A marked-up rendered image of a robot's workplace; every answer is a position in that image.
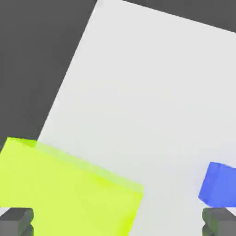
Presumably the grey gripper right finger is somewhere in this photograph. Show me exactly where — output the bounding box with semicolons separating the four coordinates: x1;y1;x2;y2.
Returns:
202;206;236;236

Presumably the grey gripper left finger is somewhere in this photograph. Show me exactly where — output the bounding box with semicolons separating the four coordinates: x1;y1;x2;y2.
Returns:
0;206;34;236

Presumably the small blue cube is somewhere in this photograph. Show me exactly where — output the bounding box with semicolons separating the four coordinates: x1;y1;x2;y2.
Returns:
198;161;236;208

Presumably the large yellow-green box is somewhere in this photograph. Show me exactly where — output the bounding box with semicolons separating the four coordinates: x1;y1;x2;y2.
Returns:
0;136;145;236

